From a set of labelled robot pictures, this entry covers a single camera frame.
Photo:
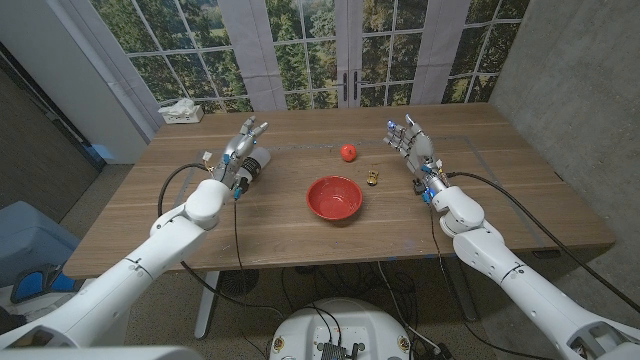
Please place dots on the grey table leg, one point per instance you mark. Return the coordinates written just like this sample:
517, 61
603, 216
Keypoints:
462, 295

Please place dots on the white tissue box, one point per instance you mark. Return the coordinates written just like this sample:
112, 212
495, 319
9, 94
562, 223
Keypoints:
182, 116

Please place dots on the blue and black pedal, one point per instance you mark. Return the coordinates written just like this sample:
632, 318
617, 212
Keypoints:
35, 285

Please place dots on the yellow toy car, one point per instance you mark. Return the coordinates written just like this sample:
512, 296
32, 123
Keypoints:
372, 178

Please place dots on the printed window backdrop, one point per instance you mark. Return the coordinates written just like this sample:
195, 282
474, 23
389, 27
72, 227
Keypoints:
305, 50

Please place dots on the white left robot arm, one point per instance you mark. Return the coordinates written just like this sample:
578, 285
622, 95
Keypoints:
140, 270

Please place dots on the red bowl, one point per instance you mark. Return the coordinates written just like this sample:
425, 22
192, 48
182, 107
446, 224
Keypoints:
334, 198

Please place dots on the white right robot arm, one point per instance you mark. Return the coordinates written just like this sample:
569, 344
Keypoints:
530, 285

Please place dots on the white table leg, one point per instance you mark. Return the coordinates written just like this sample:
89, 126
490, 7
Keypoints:
206, 310

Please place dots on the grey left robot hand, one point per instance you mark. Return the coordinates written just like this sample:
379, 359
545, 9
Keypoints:
237, 150

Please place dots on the red tomato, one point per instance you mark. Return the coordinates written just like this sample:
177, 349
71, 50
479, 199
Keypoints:
349, 153

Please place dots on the clear oil cruet black pump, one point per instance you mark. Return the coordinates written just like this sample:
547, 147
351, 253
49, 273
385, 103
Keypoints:
257, 162

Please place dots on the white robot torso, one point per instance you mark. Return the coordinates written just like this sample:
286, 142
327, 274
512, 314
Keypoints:
375, 325

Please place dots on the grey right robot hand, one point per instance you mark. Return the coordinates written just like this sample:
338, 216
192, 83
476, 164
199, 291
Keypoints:
420, 145

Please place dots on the round black floor fan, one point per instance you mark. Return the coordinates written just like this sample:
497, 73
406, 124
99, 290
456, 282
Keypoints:
239, 282

